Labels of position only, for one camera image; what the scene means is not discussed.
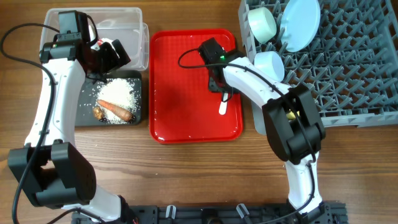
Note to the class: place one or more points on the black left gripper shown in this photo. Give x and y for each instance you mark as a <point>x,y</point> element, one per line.
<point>113,61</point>

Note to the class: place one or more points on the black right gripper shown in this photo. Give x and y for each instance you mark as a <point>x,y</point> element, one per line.
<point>212,86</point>

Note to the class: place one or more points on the white plastic spoon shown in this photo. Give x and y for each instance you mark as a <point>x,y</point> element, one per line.
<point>223,104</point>

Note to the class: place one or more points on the white rice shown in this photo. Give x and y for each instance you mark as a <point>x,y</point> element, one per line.
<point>119,93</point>

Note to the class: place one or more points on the brown food scrap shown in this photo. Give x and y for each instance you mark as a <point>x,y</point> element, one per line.
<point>99,114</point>

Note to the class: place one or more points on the small light blue bowl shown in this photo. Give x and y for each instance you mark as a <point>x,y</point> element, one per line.
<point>271,64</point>

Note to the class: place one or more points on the orange carrot piece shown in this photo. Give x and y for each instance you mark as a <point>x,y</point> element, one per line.
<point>118,111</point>

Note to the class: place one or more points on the green bowl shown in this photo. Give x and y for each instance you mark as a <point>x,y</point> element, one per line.
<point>262,24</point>

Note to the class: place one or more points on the yellow plastic cup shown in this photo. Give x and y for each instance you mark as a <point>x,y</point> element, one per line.
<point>292,116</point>

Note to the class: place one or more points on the large light blue plate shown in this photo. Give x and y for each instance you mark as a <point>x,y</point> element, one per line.
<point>300,21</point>

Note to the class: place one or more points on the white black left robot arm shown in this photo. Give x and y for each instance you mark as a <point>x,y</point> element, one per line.
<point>49,169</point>

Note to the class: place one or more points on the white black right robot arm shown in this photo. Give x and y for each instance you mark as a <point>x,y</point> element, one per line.
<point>292,122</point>

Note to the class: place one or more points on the grey dishwasher rack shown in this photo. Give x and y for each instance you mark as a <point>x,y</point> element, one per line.
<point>351,64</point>

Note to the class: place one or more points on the black plastic tray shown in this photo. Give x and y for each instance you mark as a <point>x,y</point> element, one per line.
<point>90,93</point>

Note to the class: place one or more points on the red serving tray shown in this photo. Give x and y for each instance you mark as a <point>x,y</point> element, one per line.
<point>181,108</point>

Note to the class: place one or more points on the clear plastic bin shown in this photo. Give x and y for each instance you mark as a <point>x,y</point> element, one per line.
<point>124,25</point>

